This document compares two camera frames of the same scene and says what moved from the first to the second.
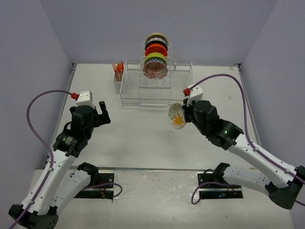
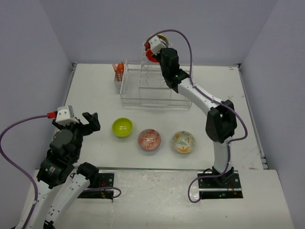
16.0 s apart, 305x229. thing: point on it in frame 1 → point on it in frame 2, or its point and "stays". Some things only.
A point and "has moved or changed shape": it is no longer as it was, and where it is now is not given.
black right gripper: (187, 109) → (158, 56)
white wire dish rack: (137, 90) stays
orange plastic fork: (115, 69) stays
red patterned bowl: (155, 69) → (149, 140)
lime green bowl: (156, 55) has moved or changed shape
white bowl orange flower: (176, 116) → (183, 141)
